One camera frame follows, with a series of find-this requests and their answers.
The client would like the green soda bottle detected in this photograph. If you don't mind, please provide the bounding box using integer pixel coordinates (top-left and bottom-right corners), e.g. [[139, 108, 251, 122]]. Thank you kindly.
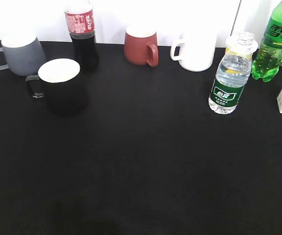
[[252, 1, 282, 82]]

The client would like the cola bottle red label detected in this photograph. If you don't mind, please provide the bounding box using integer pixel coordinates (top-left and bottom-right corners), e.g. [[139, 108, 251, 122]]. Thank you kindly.
[[64, 0, 99, 71]]

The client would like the grey mug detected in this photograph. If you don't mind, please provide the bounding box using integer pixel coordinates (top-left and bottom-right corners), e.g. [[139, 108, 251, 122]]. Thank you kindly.
[[0, 34, 47, 76]]

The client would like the red mug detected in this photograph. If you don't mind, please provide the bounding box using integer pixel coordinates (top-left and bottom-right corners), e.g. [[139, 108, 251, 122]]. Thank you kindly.
[[124, 23, 159, 67]]

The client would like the black mug white inside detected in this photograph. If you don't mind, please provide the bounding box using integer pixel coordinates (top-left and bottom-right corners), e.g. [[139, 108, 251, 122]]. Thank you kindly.
[[25, 58, 88, 116]]

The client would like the clear water bottle green label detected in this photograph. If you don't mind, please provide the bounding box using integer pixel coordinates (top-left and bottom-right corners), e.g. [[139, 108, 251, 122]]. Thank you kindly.
[[209, 32, 258, 115]]

